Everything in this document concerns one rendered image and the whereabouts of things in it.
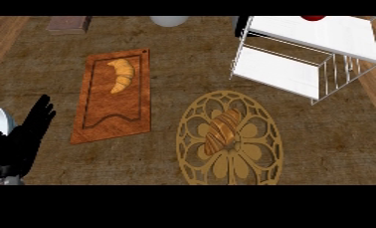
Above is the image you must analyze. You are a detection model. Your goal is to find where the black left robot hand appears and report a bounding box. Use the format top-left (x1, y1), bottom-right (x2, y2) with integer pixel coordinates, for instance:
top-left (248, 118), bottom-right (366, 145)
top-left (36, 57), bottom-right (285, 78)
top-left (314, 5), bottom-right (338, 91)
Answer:
top-left (0, 94), bottom-right (58, 178)

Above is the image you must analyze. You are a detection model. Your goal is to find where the gold round openwork placemat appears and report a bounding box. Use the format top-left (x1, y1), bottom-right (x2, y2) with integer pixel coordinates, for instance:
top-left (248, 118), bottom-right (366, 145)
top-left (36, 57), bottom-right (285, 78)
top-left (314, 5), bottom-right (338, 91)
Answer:
top-left (176, 90), bottom-right (285, 186)

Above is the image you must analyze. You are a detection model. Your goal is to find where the red tomato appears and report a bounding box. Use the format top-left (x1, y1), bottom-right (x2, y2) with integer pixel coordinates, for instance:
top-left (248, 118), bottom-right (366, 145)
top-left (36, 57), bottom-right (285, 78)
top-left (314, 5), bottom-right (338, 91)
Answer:
top-left (300, 15), bottom-right (328, 22)

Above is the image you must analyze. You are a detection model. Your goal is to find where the brown wooden cutting board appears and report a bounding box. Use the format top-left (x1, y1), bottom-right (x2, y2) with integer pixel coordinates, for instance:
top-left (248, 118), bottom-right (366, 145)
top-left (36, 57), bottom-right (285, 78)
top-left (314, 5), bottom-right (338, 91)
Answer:
top-left (70, 48), bottom-right (154, 145)

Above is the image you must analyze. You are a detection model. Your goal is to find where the yellow croissant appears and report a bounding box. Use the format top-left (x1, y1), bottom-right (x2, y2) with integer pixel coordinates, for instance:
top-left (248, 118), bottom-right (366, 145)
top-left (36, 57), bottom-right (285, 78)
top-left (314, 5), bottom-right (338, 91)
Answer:
top-left (106, 58), bottom-right (137, 95)

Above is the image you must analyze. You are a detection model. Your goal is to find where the brown striped chocolate croissant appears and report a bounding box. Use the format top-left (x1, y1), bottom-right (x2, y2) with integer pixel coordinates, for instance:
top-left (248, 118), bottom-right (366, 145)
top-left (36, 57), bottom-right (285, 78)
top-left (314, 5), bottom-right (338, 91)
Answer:
top-left (202, 108), bottom-right (242, 156)

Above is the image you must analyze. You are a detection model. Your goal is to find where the white round bowl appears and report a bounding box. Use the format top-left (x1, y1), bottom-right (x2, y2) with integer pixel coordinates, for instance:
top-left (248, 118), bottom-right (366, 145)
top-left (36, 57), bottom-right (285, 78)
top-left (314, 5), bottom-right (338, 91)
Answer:
top-left (149, 15), bottom-right (190, 28)

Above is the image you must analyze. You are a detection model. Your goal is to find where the black upright object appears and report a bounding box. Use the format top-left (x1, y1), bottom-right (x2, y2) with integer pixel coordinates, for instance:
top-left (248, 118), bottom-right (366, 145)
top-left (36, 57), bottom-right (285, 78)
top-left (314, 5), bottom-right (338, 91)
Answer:
top-left (230, 15), bottom-right (251, 38)

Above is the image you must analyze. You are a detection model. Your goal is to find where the white tiered wire shelf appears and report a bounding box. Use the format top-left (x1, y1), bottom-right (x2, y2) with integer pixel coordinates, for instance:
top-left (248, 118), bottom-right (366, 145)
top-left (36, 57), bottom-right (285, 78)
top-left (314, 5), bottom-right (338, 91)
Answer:
top-left (229, 15), bottom-right (376, 107)

